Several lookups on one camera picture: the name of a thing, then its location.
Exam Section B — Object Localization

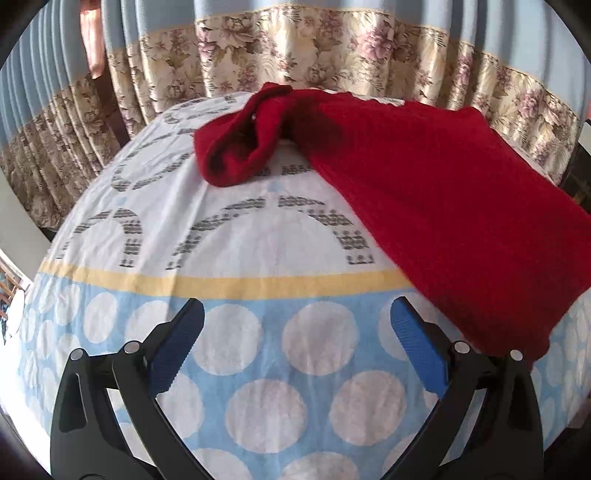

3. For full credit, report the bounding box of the pink curtain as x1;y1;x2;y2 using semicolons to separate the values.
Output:
79;0;110;79

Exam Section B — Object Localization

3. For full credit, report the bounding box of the dotted patterned bed sheet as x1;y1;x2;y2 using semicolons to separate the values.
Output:
17;90;591;480

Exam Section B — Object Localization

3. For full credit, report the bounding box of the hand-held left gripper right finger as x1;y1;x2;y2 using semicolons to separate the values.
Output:
390;296;544;480

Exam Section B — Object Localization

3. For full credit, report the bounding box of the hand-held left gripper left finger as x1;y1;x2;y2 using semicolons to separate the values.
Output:
50;298;214;480

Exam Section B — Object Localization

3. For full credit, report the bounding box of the blue floral curtain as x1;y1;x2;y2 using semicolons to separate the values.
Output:
0;0;591;229

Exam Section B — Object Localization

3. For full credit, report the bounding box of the red knitted sweater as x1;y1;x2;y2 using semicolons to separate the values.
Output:
194;82;591;363

